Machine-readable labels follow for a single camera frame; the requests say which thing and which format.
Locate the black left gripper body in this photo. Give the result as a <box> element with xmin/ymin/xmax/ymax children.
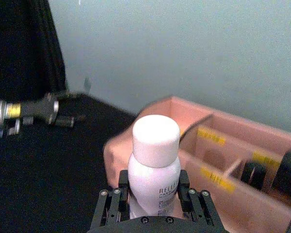
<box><xmin>20</xmin><ymin>93</ymin><xmax>60</xmax><ymax>125</ymax></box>

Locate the black roll in tray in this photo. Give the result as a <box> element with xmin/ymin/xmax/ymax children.
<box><xmin>241</xmin><ymin>160</ymin><xmax>266</xmax><ymax>190</ymax></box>

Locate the large black object in tray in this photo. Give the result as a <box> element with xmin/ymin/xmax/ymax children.
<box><xmin>271</xmin><ymin>150</ymin><xmax>291</xmax><ymax>198</ymax></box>

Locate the black hanging curtain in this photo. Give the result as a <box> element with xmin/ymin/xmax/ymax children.
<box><xmin>0</xmin><ymin>0</ymin><xmax>69</xmax><ymax>104</ymax></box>

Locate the black table cloth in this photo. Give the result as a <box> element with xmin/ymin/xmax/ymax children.
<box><xmin>0</xmin><ymin>91</ymin><xmax>143</xmax><ymax>233</ymax></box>

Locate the white plastic bottle with cap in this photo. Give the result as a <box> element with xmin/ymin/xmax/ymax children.
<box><xmin>127</xmin><ymin>115</ymin><xmax>181</xmax><ymax>219</ymax></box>

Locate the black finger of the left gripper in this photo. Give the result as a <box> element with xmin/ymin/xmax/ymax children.
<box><xmin>53</xmin><ymin>115</ymin><xmax>86</xmax><ymax>129</ymax></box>

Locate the brown cardboard tray with dividers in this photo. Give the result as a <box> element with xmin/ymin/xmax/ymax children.
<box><xmin>103</xmin><ymin>96</ymin><xmax>291</xmax><ymax>233</ymax></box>

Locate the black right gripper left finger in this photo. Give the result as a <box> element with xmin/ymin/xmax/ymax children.
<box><xmin>90</xmin><ymin>169</ymin><xmax>131</xmax><ymax>229</ymax></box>

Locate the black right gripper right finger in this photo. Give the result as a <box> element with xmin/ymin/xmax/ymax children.
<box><xmin>178</xmin><ymin>169</ymin><xmax>222</xmax><ymax>228</ymax></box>

